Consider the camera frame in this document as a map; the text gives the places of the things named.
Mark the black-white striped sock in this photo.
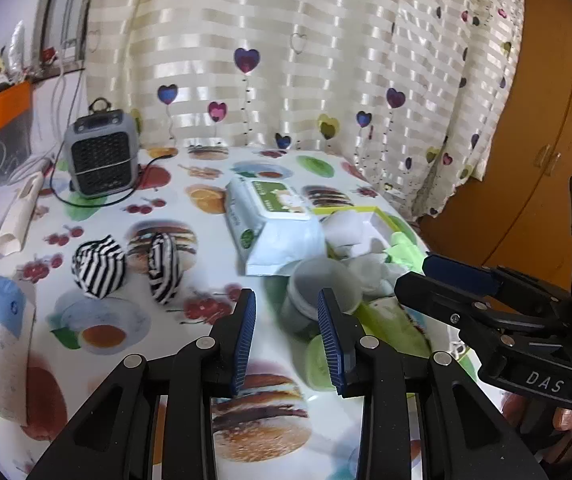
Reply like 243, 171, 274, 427
72, 234, 128, 302
147, 232, 183, 307

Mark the silver foil bag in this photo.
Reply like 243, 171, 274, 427
6, 20, 30, 82

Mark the wet wipes pack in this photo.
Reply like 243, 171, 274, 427
225, 175, 328, 277

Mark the clear container with grey lid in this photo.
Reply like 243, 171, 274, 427
280, 258, 362, 337

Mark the white power cable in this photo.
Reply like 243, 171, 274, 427
51, 57, 82, 157

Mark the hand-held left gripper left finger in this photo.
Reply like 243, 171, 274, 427
26, 288, 257, 480

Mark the food print tablecloth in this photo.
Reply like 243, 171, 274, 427
0, 145, 483, 480

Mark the black power cable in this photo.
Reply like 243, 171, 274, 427
48, 152, 178, 207

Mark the person's right hand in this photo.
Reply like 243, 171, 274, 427
502, 391, 572, 463

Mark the green-edged white box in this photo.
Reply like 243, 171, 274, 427
313, 206, 418, 282

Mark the window frame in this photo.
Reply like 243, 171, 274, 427
33, 0, 97, 77

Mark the light green cloth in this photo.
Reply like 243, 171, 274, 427
383, 230, 428, 277

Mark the green rolled towel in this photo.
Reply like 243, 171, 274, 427
356, 296, 433, 359

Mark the white paper roll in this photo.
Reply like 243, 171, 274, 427
0, 170, 46, 257

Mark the white towel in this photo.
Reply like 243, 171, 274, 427
323, 210, 368, 259

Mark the green lid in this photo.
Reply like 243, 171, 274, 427
303, 332, 363, 394

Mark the grey fan heater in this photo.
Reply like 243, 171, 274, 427
63, 97, 140, 197

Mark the striped curtain with hearts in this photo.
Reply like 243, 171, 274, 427
83, 0, 525, 219

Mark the wooden cabinet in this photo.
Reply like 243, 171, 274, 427
416, 0, 572, 292

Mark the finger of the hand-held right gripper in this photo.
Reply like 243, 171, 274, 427
393, 271, 567, 342
422, 253, 572, 312

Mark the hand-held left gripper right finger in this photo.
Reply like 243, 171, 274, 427
317, 287, 542, 480

